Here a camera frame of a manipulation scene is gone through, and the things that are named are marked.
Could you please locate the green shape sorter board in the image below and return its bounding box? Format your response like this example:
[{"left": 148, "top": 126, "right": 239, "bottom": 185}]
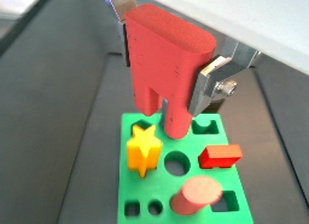
[{"left": 118, "top": 113, "right": 253, "bottom": 224}]

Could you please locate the yellow star block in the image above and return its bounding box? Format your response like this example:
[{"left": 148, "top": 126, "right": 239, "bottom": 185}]
[{"left": 127, "top": 125, "right": 163, "bottom": 178}]

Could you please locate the red cylinder block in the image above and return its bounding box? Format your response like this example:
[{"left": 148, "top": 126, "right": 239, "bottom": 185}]
[{"left": 170, "top": 175, "right": 222, "bottom": 216}]

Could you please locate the red rectangular block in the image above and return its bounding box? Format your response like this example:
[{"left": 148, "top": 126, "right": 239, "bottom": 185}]
[{"left": 198, "top": 145, "right": 242, "bottom": 169}]

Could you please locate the red square-circle peg block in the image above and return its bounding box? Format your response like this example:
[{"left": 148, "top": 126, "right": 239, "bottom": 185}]
[{"left": 126, "top": 4, "right": 217, "bottom": 139}]

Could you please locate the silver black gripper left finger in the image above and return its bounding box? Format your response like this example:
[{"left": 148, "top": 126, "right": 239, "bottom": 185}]
[{"left": 108, "top": 0, "right": 138, "bottom": 66}]

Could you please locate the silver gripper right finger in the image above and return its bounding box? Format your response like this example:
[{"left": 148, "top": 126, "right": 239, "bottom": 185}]
[{"left": 188, "top": 37, "right": 258, "bottom": 117}]

